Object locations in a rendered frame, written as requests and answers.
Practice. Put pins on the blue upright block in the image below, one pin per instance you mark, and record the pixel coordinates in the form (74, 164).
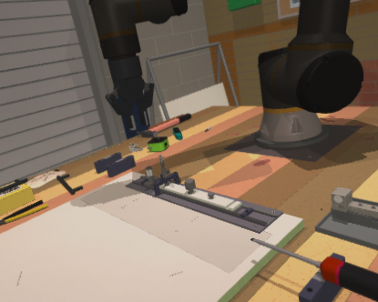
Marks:
(137, 129)

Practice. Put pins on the white leaning board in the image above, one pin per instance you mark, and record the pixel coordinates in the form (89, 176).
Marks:
(195, 100)

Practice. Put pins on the dark grey flat base sheet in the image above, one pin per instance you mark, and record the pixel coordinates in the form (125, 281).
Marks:
(330, 144)

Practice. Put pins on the grey metal tube frame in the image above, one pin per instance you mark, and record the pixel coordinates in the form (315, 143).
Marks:
(221, 62)

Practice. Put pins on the green wall sign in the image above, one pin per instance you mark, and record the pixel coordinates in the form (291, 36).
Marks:
(243, 4)

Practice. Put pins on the grey roller shutter door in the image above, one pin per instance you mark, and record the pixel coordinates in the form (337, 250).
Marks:
(34, 88)

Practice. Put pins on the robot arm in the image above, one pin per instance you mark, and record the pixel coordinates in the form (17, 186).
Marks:
(301, 78)

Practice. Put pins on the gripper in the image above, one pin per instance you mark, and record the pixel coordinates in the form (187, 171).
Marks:
(127, 78)

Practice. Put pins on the small grey eccentric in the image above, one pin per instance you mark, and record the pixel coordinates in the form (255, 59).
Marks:
(211, 195)

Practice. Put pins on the grey clamp wing knob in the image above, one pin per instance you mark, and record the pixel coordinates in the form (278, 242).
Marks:
(190, 183)

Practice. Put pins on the black rod tool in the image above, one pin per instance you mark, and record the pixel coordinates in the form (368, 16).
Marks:
(6, 187)

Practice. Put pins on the yellow black hand tool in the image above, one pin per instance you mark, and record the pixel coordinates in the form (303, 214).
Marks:
(25, 215)

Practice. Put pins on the light grey metal block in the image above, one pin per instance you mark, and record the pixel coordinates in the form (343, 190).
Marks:
(341, 199)

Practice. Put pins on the black hex key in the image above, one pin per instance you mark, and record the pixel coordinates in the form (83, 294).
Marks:
(69, 185)

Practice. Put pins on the dark grey jig base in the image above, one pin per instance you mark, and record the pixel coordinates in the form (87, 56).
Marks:
(226, 216)

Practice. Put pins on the pile of silver screws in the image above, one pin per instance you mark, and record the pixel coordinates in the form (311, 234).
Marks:
(135, 147)

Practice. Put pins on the yellow box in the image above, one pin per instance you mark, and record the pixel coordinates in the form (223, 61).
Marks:
(6, 202)

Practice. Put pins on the dark blue block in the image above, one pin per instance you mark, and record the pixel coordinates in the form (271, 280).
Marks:
(121, 166)
(103, 164)

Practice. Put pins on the small grey setting stop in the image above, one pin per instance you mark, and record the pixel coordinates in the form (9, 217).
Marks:
(245, 211)

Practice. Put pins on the red black screwdriver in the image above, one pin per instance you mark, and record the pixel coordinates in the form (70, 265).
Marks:
(349, 274)

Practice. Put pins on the large white door panel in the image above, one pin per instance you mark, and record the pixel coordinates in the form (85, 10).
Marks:
(81, 257)

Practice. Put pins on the white hinge plate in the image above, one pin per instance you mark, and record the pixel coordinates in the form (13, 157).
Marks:
(201, 197)

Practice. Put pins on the grey knurled post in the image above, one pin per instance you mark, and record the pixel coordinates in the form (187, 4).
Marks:
(149, 174)

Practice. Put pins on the green tape measure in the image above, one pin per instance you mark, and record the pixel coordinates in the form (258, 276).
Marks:
(158, 144)

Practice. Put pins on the cork notice board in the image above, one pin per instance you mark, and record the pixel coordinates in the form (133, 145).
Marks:
(287, 7)

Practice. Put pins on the small teal tool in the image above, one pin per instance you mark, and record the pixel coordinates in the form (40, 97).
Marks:
(177, 133)

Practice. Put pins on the dark blue screwdriver rest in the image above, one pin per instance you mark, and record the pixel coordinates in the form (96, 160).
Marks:
(317, 287)

